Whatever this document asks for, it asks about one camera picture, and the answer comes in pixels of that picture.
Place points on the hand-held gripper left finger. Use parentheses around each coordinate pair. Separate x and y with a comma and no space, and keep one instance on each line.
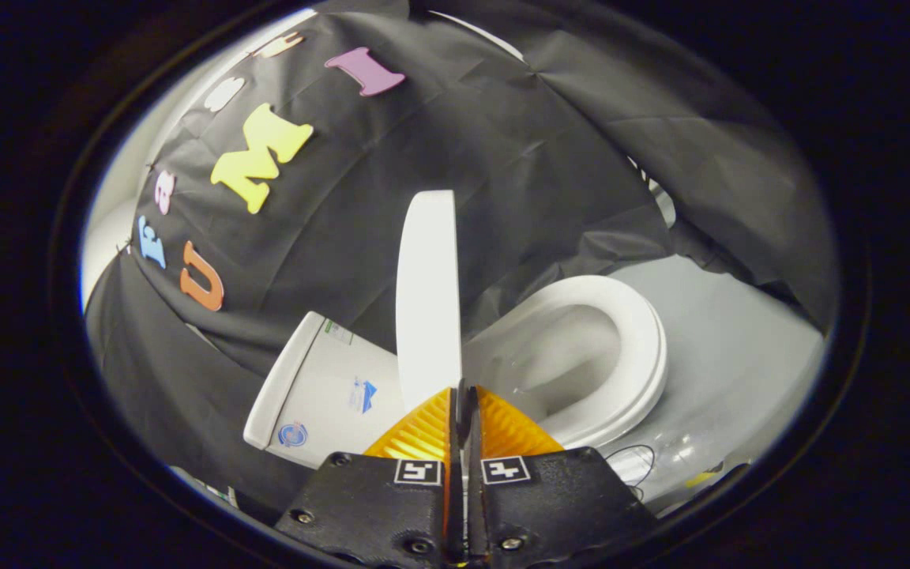
(376,506)

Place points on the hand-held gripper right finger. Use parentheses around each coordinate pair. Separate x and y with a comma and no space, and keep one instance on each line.
(550,506)

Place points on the white toilet lid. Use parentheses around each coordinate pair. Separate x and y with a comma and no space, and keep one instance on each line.
(428,300)

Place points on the white ceramic toilet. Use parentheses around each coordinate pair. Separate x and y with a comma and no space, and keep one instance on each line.
(329,403)

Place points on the white toilet tank cover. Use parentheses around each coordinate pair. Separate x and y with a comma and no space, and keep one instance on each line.
(281,379)

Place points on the white toilet seat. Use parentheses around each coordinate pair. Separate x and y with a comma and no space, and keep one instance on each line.
(644,340)

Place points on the black backdrop cloth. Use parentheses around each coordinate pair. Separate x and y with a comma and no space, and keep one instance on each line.
(502,158)

